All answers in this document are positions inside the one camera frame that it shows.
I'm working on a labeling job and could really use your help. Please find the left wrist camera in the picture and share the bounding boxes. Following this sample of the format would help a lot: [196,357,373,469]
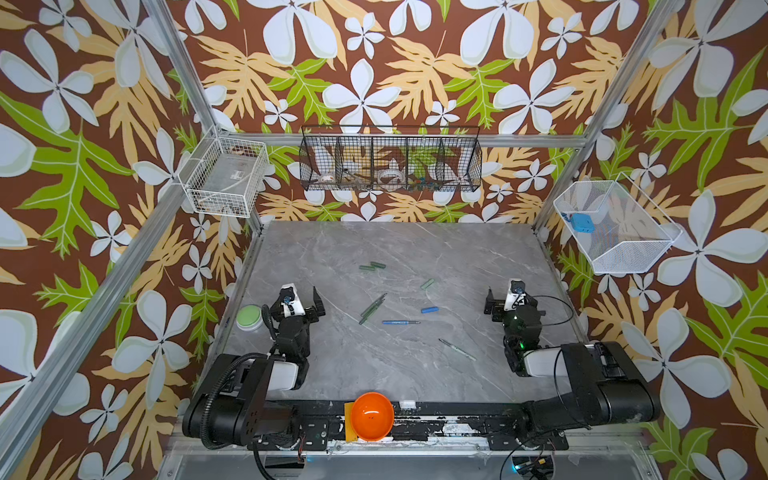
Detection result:
[278,283,305,318]

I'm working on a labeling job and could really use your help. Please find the blue object in basket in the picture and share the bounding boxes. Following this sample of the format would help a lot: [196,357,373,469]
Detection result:
[569,213,596,234]

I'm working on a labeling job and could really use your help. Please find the black wire basket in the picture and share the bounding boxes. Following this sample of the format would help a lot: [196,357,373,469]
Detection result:
[298,125,483,192]

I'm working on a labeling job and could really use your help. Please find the white wire basket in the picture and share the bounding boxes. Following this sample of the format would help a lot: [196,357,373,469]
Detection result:
[179,128,270,219]

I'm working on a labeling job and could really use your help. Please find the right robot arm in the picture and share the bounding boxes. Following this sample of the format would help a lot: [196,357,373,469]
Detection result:
[484,280,661,438]

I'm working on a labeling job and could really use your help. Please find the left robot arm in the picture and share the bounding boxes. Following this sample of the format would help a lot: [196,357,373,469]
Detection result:
[182,283,326,450]

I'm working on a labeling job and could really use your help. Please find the green pen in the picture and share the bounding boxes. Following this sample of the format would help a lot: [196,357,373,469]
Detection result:
[359,302,383,325]
[438,338,477,361]
[361,293,387,317]

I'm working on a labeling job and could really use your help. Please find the green push button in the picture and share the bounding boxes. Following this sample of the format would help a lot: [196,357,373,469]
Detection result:
[235,305,263,332]

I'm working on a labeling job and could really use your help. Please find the white mesh basket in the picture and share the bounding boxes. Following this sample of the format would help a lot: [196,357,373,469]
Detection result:
[554,174,683,276]

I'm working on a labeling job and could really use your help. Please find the blue pen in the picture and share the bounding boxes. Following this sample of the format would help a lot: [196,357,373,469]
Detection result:
[381,320,421,326]

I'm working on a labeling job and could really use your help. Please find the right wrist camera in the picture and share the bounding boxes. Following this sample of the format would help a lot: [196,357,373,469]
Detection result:
[504,279,527,311]

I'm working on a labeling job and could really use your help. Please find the orange bowl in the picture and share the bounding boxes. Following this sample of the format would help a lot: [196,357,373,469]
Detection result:
[350,392,395,442]

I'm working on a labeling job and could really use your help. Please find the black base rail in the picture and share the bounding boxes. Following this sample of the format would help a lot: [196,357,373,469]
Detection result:
[256,400,569,453]

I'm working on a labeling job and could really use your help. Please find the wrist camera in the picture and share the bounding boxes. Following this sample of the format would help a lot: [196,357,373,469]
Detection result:
[278,283,305,318]
[504,279,527,311]

